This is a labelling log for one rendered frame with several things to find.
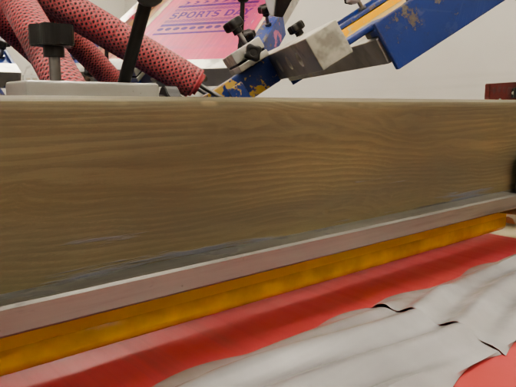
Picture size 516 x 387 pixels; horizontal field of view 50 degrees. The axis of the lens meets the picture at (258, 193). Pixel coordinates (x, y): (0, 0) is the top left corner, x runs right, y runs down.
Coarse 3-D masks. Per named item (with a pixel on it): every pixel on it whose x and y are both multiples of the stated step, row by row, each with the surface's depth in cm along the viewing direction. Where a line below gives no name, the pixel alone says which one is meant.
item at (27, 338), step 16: (464, 224) 39; (400, 240) 34; (336, 256) 31; (352, 256) 32; (272, 272) 28; (288, 272) 28; (208, 288) 25; (224, 288) 26; (144, 304) 23; (160, 304) 24; (176, 304) 24; (80, 320) 21; (96, 320) 22; (112, 320) 22; (16, 336) 20; (32, 336) 20; (48, 336) 21
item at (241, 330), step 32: (192, 320) 27; (224, 320) 27; (256, 320) 27; (288, 320) 27; (320, 320) 27; (96, 352) 23; (128, 352) 23; (160, 352) 23; (192, 352) 23; (224, 352) 23; (0, 384) 21; (32, 384) 21; (64, 384) 21; (96, 384) 21; (128, 384) 21; (480, 384) 20; (512, 384) 20
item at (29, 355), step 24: (432, 240) 37; (456, 240) 39; (336, 264) 31; (360, 264) 32; (240, 288) 26; (264, 288) 27; (288, 288) 29; (168, 312) 24; (192, 312) 25; (216, 312) 26; (72, 336) 21; (96, 336) 22; (120, 336) 23; (0, 360) 20; (24, 360) 20; (48, 360) 21
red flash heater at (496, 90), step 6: (486, 84) 133; (492, 84) 131; (498, 84) 129; (504, 84) 127; (510, 84) 125; (486, 90) 134; (492, 90) 131; (498, 90) 129; (504, 90) 127; (510, 90) 125; (486, 96) 134; (492, 96) 131; (498, 96) 129; (504, 96) 127; (510, 96) 125
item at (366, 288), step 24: (480, 240) 42; (504, 240) 42; (384, 264) 36; (408, 264) 36; (432, 264) 36; (456, 264) 36; (480, 264) 36; (312, 288) 31; (336, 288) 31; (360, 288) 31; (384, 288) 31; (408, 288) 31
